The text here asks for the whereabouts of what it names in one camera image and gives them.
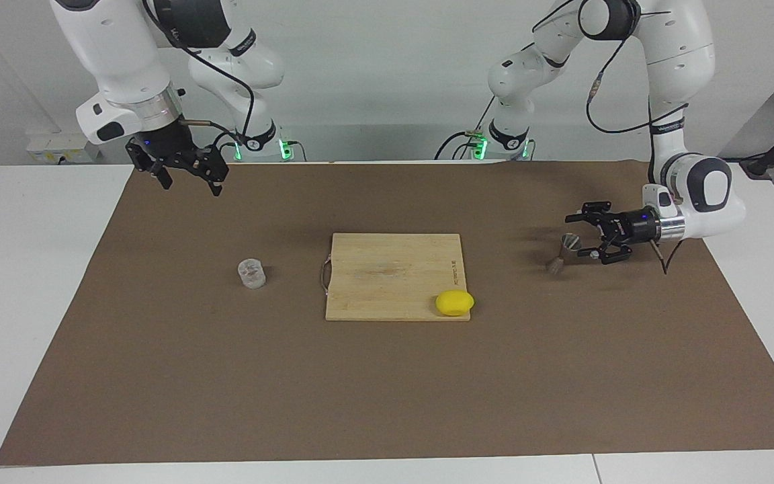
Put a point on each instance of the clear plastic cup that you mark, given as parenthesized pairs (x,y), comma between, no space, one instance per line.
(251,274)

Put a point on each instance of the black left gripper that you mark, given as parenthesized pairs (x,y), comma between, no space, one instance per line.
(635,227)

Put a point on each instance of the wooden cutting board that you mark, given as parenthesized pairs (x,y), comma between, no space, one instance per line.
(387,275)

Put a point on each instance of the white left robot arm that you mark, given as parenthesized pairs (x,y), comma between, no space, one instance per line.
(676,54)

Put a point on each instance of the metal jigger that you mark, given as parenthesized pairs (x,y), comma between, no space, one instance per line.
(572,240)

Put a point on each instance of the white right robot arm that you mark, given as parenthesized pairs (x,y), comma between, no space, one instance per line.
(118,54)

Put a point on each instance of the white socket box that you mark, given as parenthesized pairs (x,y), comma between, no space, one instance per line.
(51,144)

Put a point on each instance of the yellow lemon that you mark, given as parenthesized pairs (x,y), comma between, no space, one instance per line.
(454,303)

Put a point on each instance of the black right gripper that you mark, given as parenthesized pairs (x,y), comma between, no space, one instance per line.
(172,151)

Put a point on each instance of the brown table mat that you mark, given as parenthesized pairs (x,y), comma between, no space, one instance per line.
(387,390)

